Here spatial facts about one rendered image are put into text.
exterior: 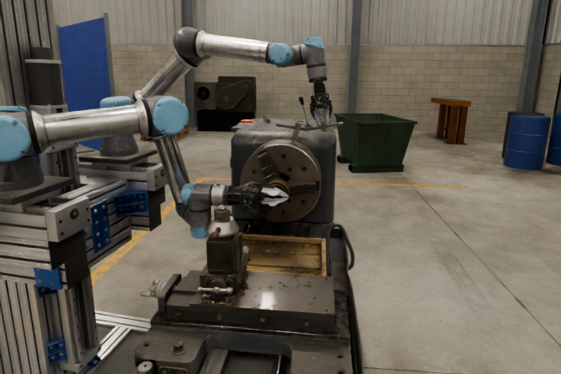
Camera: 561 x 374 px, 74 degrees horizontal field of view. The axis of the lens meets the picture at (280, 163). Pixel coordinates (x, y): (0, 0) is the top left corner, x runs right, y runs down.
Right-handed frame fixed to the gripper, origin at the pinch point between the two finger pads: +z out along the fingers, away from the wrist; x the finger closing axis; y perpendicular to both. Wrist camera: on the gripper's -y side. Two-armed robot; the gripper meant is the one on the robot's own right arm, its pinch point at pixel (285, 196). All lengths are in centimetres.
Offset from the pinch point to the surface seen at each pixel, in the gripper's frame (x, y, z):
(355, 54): 101, -990, 84
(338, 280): -55, -41, 22
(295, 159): 9.6, -15.1, 2.0
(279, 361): -22, 51, 5
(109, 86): 24, -409, -312
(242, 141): 13.2, -30.6, -21.7
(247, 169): 5.1, -14.7, -16.2
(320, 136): 15.8, -33.4, 10.8
